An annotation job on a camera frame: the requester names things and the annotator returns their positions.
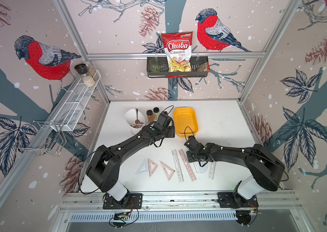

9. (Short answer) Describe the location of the pink triangle set square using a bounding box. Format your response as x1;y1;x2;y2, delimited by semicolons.
160;161;176;181
147;159;158;177

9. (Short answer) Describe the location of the black lid jar on shelf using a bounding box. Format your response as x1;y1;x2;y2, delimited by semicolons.
74;63;89;76

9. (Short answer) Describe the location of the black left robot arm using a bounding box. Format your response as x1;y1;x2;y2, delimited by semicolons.
86;111;175;202

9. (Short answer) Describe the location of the yellow plastic storage box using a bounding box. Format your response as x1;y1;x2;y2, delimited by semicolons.
174;107;199;138

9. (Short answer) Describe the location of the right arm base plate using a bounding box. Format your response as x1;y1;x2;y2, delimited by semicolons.
217;191;259;209

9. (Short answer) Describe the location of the clear triangle set square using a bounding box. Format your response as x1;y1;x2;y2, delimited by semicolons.
135;158;149;175

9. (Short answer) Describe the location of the clear thin straight ruler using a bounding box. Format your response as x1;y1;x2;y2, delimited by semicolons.
193;162;200;174

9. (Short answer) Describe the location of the metal spoon in bowl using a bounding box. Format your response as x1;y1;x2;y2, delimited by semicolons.
135;108;141;124

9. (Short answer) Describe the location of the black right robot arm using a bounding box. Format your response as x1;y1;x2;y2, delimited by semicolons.
184;136;285;208

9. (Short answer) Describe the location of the clear short stencil ruler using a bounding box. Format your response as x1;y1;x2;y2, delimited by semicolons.
208;162;216;180

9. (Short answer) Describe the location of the chrome wire rack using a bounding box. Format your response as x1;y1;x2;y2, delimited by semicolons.
11;120;67;157

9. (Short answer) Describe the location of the white bowl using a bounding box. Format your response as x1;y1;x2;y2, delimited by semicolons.
125;109;146;134

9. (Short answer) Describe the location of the glass jar on shelf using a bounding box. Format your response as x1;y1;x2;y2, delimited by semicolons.
85;61;98;81

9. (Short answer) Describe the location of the red Chuba chips bag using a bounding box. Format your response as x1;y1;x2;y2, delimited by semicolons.
161;32;193;72

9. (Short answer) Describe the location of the clear long stencil ruler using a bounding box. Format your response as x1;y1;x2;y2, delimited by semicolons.
172;149;184;183

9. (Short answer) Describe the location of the clear blue protractor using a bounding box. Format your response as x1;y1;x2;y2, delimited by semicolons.
198;162;208;174

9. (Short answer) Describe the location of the spice jar pale powder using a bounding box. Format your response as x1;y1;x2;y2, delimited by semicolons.
153;107;160;121

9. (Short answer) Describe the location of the pink long stencil ruler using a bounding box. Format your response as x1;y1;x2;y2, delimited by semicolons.
179;149;197;182

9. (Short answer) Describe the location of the pink triangle set square right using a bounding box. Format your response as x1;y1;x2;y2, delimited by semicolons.
160;161;176;181

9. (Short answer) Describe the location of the black wire wall basket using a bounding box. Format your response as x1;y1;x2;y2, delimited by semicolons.
147;57;209;78

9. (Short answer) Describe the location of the pink triangle set square left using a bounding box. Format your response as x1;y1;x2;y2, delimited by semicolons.
147;159;158;177

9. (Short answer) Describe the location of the spice jar orange powder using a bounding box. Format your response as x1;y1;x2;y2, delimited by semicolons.
146;110;154;122

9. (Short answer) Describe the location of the white wire wall shelf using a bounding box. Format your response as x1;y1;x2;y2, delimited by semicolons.
50;71;101;131

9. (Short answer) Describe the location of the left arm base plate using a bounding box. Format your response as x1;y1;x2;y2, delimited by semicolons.
103;192;143;210

